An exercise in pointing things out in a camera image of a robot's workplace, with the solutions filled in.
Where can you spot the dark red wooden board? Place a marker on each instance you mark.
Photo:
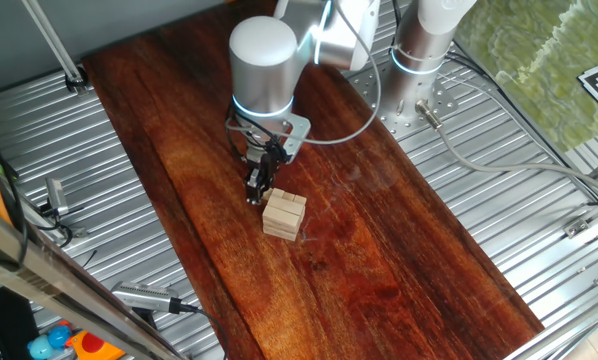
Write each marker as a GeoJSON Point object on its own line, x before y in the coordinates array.
{"type": "Point", "coordinates": [354, 250]}

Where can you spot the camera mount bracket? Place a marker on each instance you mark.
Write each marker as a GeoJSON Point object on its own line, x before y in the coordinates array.
{"type": "Point", "coordinates": [144, 316]}

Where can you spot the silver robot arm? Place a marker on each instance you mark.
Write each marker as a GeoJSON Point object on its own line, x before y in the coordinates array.
{"type": "Point", "coordinates": [264, 70]}

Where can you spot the black equipment case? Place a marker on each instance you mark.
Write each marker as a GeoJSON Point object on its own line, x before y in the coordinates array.
{"type": "Point", "coordinates": [4, 325]}

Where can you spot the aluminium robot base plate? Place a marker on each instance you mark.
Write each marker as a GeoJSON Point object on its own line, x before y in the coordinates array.
{"type": "Point", "coordinates": [404, 129]}

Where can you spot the silver ribbed camera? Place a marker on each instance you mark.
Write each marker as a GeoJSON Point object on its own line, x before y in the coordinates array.
{"type": "Point", "coordinates": [141, 296]}

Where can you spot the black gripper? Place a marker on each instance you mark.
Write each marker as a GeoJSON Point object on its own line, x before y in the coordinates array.
{"type": "Point", "coordinates": [264, 157]}

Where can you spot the orange emergency stop box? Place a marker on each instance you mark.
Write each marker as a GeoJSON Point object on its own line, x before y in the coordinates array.
{"type": "Point", "coordinates": [94, 345]}

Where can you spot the aluminium corner bracket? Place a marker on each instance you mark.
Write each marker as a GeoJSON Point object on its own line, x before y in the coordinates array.
{"type": "Point", "coordinates": [576, 227]}

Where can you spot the steel frame bar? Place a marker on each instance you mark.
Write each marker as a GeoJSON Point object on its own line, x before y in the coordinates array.
{"type": "Point", "coordinates": [54, 280]}

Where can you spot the aluminium stand pole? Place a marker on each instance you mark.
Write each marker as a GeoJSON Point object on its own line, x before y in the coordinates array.
{"type": "Point", "coordinates": [54, 45]}

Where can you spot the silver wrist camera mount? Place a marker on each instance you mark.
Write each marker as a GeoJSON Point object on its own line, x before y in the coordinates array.
{"type": "Point", "coordinates": [296, 132]}

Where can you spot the small grey camera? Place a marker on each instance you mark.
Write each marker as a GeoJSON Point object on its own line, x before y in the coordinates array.
{"type": "Point", "coordinates": [56, 195]}

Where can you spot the light blue round toy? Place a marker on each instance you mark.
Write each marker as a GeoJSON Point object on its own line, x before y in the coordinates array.
{"type": "Point", "coordinates": [40, 347]}

